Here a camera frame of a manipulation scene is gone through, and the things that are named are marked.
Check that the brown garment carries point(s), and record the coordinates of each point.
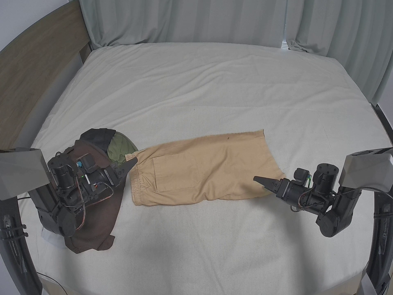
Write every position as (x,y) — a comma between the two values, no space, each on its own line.
(98,223)

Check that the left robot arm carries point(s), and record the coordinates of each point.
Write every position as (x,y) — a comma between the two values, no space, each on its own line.
(21,170)

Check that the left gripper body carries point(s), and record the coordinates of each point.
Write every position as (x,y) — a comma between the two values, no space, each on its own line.
(106,181)

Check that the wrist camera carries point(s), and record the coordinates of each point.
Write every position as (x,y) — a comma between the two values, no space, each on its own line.
(301,176)
(86,162)

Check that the beige shorts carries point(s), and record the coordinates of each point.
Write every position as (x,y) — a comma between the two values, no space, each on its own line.
(215,164)

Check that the green garment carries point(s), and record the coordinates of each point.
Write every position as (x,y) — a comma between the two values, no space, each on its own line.
(121,146)

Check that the white garment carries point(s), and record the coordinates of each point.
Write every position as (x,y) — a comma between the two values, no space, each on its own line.
(50,238)

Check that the bed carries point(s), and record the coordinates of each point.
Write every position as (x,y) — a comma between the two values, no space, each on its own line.
(215,88)

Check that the black garment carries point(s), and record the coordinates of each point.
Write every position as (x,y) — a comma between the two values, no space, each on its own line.
(96,137)

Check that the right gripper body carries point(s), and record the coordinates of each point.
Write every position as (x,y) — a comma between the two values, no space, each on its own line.
(296,194)

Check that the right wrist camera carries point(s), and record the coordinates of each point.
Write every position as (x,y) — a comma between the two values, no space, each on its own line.
(301,176)

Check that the pale grey-green curtain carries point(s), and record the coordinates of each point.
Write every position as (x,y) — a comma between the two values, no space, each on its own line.
(184,11)
(337,17)

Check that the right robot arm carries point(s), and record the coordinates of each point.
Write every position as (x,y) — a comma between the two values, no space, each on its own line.
(368,170)

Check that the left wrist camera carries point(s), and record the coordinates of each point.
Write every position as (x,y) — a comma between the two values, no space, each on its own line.
(86,162)

